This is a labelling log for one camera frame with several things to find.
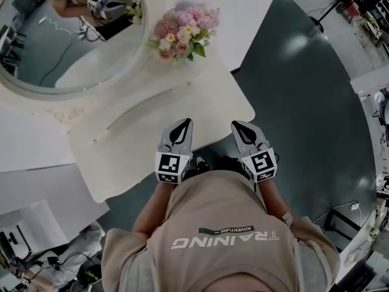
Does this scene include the white dressing table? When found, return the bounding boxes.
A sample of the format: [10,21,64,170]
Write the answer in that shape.
[0,56,256,206]

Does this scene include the person's black trousers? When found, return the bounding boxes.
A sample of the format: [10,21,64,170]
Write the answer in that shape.
[212,155,244,173]

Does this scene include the oval white framed mirror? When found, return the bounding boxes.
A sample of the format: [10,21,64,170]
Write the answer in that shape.
[0,0,150,124]

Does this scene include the person's beige printed shirt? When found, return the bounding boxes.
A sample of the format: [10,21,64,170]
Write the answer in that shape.
[102,169,341,292]

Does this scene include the person's black white shoe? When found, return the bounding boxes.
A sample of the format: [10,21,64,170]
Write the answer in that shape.
[193,153,210,173]

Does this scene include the black floor stand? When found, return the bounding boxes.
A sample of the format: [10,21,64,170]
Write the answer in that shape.
[307,0,347,32]

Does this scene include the white drawer with knob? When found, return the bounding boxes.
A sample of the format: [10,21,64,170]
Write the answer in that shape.
[164,79,197,99]
[89,117,122,145]

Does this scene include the person's left forearm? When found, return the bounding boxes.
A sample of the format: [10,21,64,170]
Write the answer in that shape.
[132,179,177,240]

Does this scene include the pink flower bouquet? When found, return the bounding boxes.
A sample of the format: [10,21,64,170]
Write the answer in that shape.
[146,1,221,63]

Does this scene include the person's right forearm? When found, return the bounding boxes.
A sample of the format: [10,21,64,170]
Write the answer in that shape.
[256,179,294,224]

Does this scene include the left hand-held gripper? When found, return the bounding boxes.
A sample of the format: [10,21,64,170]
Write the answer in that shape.
[154,118,194,184]

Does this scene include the person's grey backpack strap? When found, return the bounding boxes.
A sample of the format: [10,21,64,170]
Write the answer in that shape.
[293,245,332,292]
[120,251,150,292]

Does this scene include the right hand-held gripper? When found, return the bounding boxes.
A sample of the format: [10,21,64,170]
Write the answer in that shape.
[231,120,278,184]

